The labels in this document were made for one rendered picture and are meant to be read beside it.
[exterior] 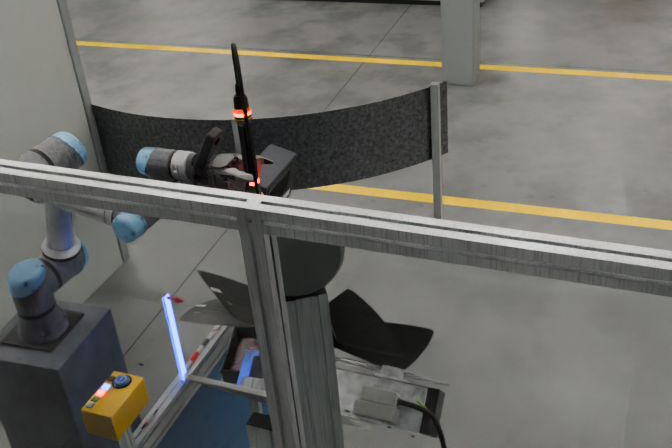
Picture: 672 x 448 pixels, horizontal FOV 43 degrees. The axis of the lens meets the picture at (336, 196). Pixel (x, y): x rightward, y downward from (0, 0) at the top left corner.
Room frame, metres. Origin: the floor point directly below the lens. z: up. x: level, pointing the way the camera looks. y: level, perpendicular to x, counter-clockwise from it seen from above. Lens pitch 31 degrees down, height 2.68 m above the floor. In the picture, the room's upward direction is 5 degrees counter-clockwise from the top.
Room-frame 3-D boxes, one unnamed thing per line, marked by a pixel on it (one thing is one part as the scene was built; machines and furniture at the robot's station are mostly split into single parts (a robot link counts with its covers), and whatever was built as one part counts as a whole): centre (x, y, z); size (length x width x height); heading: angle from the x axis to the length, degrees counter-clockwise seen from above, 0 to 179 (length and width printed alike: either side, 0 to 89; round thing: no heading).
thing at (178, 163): (1.97, 0.38, 1.64); 0.08 x 0.05 x 0.08; 156
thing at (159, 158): (2.01, 0.45, 1.64); 0.11 x 0.08 x 0.09; 66
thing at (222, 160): (1.94, 0.31, 1.63); 0.12 x 0.08 x 0.09; 66
